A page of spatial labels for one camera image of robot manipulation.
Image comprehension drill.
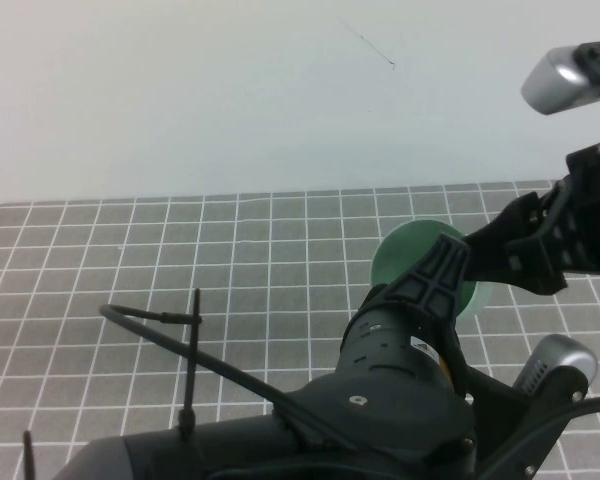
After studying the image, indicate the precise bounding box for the black left camera bracket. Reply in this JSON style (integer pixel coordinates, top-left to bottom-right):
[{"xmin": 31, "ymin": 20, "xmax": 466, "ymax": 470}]
[{"xmin": 459, "ymin": 367, "xmax": 600, "ymax": 480}]

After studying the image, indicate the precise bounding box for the black zip tie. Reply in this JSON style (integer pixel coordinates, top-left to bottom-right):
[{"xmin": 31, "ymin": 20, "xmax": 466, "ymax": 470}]
[
  {"xmin": 178, "ymin": 288, "xmax": 204, "ymax": 441},
  {"xmin": 22, "ymin": 428, "xmax": 39, "ymax": 480}
]

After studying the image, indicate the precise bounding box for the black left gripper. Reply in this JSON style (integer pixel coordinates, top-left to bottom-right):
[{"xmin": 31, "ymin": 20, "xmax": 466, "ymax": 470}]
[{"xmin": 335, "ymin": 234, "xmax": 471, "ymax": 399}]

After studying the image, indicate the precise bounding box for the grey white-grid table mat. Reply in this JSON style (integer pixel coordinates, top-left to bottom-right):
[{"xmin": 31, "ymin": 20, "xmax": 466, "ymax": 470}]
[{"xmin": 0, "ymin": 179, "xmax": 600, "ymax": 480}]

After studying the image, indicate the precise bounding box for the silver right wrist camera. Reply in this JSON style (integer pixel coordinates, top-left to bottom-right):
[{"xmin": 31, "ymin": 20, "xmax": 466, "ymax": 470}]
[{"xmin": 521, "ymin": 44, "xmax": 600, "ymax": 116}]

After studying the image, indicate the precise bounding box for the mint green plastic cup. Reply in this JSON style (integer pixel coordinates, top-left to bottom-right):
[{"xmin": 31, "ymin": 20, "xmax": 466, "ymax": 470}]
[{"xmin": 370, "ymin": 219, "xmax": 492, "ymax": 322}]

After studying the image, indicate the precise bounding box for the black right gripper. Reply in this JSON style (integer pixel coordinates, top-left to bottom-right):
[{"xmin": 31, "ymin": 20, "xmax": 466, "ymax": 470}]
[{"xmin": 465, "ymin": 142, "xmax": 600, "ymax": 295}]

